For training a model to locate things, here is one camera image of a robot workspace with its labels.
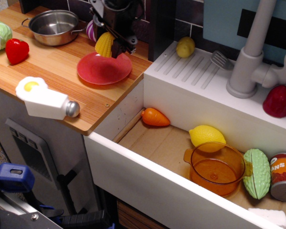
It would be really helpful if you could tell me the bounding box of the white toy sink unit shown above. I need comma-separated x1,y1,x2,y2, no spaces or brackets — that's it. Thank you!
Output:
84,43,286,229

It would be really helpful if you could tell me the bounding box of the green toy bitter gourd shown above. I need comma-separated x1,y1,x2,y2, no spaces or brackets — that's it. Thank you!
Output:
243,149,271,199

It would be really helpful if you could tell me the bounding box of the white salt shaker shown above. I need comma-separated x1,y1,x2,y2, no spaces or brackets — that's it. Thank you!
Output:
24,86,80,120

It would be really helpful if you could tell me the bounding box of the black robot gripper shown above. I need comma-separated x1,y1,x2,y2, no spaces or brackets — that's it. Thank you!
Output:
89,0,138,59

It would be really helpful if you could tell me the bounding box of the toy fried egg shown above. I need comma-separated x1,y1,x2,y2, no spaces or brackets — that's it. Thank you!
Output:
15,76,48,100

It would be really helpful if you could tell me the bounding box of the grey toy oven door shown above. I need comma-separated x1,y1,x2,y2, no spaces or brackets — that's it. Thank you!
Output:
5,118,60,190

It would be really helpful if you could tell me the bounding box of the toy beans can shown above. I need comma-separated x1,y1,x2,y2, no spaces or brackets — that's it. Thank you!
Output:
270,153,286,202

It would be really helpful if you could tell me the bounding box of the small steel pot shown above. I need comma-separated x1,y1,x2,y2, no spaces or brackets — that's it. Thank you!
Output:
21,10,88,46

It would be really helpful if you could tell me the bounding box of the blue clamp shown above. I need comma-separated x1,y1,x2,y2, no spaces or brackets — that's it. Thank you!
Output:
0,163,35,197

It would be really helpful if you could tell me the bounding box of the orange transparent plastic pot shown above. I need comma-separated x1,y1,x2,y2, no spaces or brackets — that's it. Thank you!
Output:
184,142,253,197

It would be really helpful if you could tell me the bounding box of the yellow toy lemon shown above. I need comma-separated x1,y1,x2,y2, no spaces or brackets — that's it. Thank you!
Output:
189,125,226,153

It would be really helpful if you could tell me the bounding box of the red toy pepper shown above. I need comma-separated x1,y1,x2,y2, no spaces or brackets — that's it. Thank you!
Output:
263,85,286,118

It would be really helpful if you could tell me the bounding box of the grey toy spatula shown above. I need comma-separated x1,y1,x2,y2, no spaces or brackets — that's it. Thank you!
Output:
211,51,234,71

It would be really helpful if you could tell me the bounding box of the yellow toy corn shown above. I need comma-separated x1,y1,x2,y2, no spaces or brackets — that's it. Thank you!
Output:
95,32,114,58

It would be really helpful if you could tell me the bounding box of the purple striped toy onion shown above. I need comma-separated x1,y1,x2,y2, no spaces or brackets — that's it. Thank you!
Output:
86,20,96,42

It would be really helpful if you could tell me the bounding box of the orange toy carrot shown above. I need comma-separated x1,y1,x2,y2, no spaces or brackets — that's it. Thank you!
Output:
141,108,170,126

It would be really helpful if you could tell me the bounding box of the yellow toy potato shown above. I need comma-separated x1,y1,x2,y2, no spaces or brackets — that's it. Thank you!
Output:
176,37,195,58

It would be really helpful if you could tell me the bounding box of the grey toy faucet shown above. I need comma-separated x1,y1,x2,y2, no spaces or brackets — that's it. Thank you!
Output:
226,0,286,98

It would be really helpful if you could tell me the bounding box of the red toy strawberry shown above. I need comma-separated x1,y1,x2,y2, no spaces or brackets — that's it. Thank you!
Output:
5,38,30,65

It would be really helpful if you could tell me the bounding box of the pink plastic plate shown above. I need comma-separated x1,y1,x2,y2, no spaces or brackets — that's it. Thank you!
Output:
77,52,132,85

